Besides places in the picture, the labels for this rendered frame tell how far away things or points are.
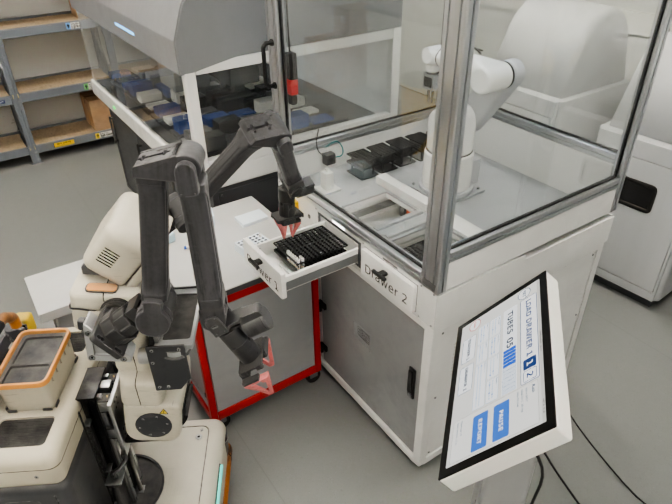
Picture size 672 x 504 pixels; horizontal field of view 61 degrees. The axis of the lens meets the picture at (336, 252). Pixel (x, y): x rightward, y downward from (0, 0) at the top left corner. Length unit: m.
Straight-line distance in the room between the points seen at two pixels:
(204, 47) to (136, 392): 1.49
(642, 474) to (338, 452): 1.25
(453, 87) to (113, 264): 0.95
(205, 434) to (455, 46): 1.64
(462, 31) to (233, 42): 1.37
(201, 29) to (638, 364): 2.59
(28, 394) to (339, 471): 1.28
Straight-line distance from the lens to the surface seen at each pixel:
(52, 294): 2.40
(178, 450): 2.33
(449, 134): 1.60
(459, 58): 1.52
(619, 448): 2.85
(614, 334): 3.41
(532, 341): 1.40
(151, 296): 1.31
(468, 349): 1.58
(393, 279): 1.97
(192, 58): 2.59
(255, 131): 1.51
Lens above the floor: 2.06
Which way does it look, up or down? 34 degrees down
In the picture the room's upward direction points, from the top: 1 degrees counter-clockwise
